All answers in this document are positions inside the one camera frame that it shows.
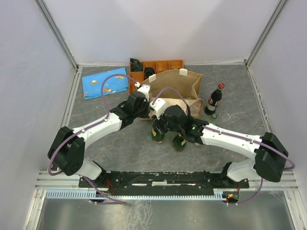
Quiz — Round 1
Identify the perrier bottle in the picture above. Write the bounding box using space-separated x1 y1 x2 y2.
151 128 165 144
172 134 187 152

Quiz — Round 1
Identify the dark rolled cloth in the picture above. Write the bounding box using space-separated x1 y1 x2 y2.
144 67 156 80
130 58 143 72

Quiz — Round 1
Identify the Coca-Cola glass bottle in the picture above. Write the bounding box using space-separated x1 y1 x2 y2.
204 82 225 115

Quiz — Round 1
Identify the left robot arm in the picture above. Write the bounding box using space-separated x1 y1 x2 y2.
47 91 149 187

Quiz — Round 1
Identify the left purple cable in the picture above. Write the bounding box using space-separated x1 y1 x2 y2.
47 74 141 177

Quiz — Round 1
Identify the burlap canvas tote bag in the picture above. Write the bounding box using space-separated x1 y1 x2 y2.
141 69 204 118

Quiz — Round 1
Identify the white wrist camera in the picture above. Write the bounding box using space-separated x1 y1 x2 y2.
149 98 167 117
134 82 151 101

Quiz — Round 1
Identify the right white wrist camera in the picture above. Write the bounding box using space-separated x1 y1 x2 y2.
149 98 167 117

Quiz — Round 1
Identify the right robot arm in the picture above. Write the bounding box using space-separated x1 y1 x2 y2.
150 104 289 187

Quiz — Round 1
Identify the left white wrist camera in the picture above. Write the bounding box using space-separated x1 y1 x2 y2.
134 82 151 101

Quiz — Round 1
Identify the wooden compartment tray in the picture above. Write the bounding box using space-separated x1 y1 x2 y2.
130 58 184 82

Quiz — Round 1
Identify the blue space-print cloth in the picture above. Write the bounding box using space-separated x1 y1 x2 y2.
82 67 129 100

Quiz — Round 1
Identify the Perrier bottle front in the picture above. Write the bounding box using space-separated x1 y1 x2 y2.
151 128 165 144

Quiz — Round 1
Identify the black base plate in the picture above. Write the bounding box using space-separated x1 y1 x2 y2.
92 171 249 196

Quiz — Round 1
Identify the dark rolled cloth middle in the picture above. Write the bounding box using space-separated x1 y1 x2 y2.
144 67 156 80

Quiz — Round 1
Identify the dark rolled cloth left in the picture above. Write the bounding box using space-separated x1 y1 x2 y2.
130 58 143 72

